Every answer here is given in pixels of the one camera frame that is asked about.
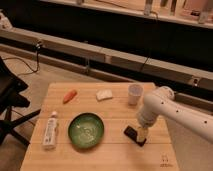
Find green bowl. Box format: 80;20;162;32
68;113;105;149

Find black cable on floor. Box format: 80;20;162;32
2;40;44;76

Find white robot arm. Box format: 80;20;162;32
137;86;213;143

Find wooden table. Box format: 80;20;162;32
21;83;179;171

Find white sponge piece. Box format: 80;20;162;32
96;89;113;101

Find orange carrot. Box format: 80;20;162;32
63;90;77;104

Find black eraser block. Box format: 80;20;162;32
124;126;146;147

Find white tube bottle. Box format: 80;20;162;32
42;111;58;149

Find black office chair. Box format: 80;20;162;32
0;56;40;146

